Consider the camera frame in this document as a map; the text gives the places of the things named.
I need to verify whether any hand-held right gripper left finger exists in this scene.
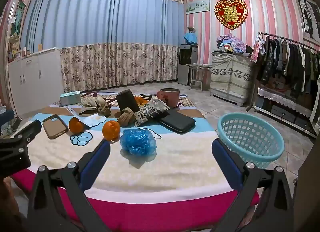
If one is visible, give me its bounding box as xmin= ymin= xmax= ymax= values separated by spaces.
xmin=27 ymin=140 xmax=112 ymax=232

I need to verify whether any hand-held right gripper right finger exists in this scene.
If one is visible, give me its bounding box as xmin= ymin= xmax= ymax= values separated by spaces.
xmin=211 ymin=138 xmax=294 ymax=232

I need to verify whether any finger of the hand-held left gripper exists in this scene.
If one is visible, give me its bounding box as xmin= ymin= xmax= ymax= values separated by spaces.
xmin=0 ymin=119 xmax=42 ymax=159
xmin=0 ymin=110 xmax=15 ymax=129

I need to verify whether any orange fruit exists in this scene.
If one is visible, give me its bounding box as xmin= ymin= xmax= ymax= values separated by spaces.
xmin=69 ymin=117 xmax=84 ymax=133
xmin=102 ymin=120 xmax=121 ymax=140

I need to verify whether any light blue plastic basket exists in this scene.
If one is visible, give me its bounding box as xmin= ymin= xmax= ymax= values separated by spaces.
xmin=217 ymin=112 xmax=285 ymax=169

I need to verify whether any white stained paper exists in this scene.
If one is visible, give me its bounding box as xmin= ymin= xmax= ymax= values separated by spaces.
xmin=67 ymin=105 xmax=107 ymax=125

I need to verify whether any blue plastic bag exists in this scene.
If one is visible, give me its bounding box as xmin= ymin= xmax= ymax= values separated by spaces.
xmin=119 ymin=128 xmax=157 ymax=159

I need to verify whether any brown glove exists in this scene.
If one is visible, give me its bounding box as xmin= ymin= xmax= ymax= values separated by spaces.
xmin=117 ymin=107 xmax=137 ymax=125

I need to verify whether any crushed beige paper cup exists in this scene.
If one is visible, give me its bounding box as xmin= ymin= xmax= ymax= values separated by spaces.
xmin=79 ymin=97 xmax=112 ymax=117

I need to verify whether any black cylindrical can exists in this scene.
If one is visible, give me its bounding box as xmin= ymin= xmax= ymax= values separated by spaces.
xmin=116 ymin=89 xmax=140 ymax=113

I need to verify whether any black and white snack packet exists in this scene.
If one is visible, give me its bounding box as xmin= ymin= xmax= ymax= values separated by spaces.
xmin=135 ymin=99 xmax=170 ymax=127

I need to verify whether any person's left hand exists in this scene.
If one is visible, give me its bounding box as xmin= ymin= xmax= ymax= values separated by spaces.
xmin=0 ymin=176 xmax=27 ymax=232

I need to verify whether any brown phone case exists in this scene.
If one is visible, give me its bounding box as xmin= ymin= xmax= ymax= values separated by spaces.
xmin=42 ymin=114 xmax=69 ymax=140

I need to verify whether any white cabinet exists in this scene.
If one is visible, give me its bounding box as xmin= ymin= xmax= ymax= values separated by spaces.
xmin=7 ymin=47 xmax=64 ymax=117

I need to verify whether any striped cartoon blanket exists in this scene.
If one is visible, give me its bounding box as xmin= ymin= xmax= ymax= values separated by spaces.
xmin=10 ymin=104 xmax=260 ymax=231

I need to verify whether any teal tissue box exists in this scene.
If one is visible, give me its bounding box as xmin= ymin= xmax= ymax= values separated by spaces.
xmin=59 ymin=90 xmax=82 ymax=107

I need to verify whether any black zip case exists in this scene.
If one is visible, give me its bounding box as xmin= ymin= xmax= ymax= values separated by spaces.
xmin=158 ymin=110 xmax=196 ymax=134

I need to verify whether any grey cabinet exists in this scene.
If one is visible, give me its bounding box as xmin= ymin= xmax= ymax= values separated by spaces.
xmin=209 ymin=88 xmax=250 ymax=107

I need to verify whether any low storage shelf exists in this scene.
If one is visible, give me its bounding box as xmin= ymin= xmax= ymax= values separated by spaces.
xmin=254 ymin=87 xmax=320 ymax=139

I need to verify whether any plaid lettered blanket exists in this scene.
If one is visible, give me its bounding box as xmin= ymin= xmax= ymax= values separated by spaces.
xmin=50 ymin=91 xmax=198 ymax=108

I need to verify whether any dark wooden cabinet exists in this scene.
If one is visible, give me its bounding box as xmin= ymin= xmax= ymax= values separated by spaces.
xmin=292 ymin=127 xmax=320 ymax=232

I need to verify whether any white lace cloth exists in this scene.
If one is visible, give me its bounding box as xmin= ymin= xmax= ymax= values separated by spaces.
xmin=257 ymin=87 xmax=314 ymax=117

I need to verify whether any pink mug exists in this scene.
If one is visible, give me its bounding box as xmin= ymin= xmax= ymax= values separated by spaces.
xmin=157 ymin=88 xmax=180 ymax=108

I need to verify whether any patterned cover cloth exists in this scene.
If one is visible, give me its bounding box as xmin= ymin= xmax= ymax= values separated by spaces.
xmin=209 ymin=51 xmax=255 ymax=97

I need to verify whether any small metal table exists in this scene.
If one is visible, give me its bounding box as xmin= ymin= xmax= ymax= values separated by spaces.
xmin=186 ymin=63 xmax=212 ymax=91

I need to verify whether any grey water dispenser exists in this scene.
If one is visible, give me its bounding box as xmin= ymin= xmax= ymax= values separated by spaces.
xmin=177 ymin=44 xmax=199 ymax=86

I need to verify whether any pink gift bag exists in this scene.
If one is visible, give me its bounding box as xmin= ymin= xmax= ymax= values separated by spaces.
xmin=250 ymin=35 xmax=265 ymax=62

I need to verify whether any row of hanging clothes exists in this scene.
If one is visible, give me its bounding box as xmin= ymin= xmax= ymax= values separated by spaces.
xmin=260 ymin=35 xmax=320 ymax=112

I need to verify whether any pile of folded clothes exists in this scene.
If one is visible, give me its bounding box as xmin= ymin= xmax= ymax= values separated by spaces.
xmin=216 ymin=33 xmax=247 ymax=53

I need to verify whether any blue cloth bundle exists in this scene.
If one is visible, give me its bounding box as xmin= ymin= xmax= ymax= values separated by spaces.
xmin=184 ymin=32 xmax=198 ymax=45

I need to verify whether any blue and floral curtain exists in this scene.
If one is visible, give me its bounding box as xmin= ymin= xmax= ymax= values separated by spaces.
xmin=19 ymin=0 xmax=185 ymax=93

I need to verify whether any metal clothes rack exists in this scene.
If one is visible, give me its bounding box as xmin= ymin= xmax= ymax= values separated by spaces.
xmin=246 ymin=31 xmax=320 ymax=112

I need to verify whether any framed wedding photo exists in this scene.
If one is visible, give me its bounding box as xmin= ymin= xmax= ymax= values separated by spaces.
xmin=296 ymin=0 xmax=320 ymax=45

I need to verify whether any green wall poster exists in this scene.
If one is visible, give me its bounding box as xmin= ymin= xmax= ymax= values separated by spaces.
xmin=11 ymin=0 xmax=27 ymax=40

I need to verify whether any red heart wall decoration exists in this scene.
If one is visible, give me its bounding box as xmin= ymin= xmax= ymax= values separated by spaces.
xmin=214 ymin=0 xmax=248 ymax=30

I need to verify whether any landscape wall picture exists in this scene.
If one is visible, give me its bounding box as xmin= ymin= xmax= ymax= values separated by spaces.
xmin=186 ymin=0 xmax=210 ymax=13

